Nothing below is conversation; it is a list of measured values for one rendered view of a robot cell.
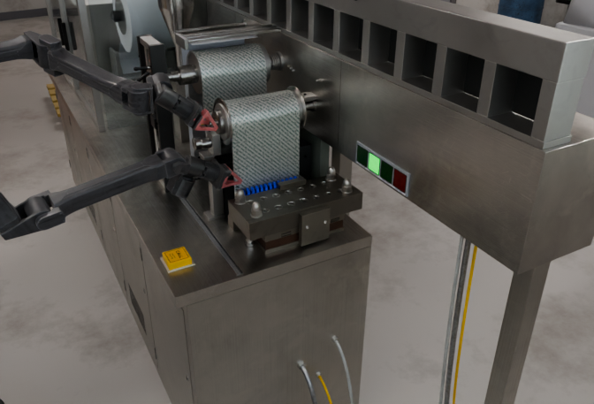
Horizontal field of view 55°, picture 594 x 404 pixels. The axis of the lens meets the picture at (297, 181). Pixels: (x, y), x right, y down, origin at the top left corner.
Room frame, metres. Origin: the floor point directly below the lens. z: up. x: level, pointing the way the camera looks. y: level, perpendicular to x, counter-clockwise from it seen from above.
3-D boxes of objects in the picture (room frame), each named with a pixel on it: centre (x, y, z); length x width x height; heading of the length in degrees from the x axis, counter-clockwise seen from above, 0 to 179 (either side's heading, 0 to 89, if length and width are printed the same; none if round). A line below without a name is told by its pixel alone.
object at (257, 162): (1.66, 0.10, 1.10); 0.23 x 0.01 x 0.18; 119
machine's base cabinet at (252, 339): (2.51, 0.64, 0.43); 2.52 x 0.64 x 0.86; 29
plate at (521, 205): (2.44, 0.16, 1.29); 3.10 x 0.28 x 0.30; 29
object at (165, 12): (2.34, 0.49, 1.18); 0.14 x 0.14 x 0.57
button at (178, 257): (1.41, 0.36, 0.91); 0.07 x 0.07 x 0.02; 29
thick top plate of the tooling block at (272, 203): (1.58, 0.00, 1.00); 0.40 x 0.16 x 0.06; 119
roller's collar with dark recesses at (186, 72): (1.87, 0.37, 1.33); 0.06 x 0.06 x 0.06; 29
